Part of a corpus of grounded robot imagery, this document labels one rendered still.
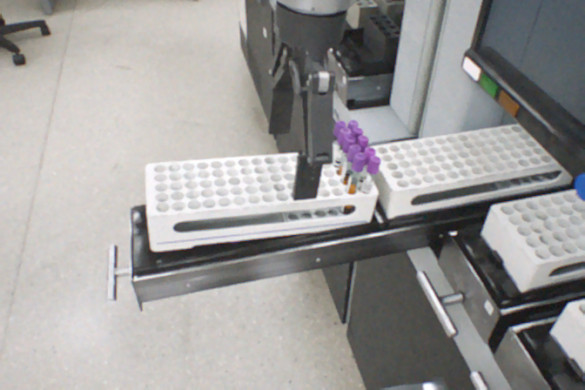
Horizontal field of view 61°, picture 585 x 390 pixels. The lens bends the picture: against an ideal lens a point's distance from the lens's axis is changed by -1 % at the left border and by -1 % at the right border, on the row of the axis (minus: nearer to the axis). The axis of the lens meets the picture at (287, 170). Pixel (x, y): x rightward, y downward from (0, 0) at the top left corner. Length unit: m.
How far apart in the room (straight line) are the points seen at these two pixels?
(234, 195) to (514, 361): 0.38
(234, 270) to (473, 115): 0.44
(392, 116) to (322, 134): 0.54
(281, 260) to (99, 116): 1.90
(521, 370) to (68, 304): 1.37
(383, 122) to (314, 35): 0.53
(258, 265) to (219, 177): 0.13
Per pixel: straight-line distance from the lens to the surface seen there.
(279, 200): 0.64
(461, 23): 0.80
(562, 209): 0.74
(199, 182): 0.65
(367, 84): 1.04
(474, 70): 0.73
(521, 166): 0.77
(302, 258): 0.68
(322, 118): 0.51
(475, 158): 0.76
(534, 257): 0.65
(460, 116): 0.83
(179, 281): 0.67
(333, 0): 0.50
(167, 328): 1.58
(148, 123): 2.36
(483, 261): 0.69
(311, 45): 0.52
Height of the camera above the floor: 1.32
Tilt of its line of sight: 41 degrees down
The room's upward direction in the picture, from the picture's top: straight up
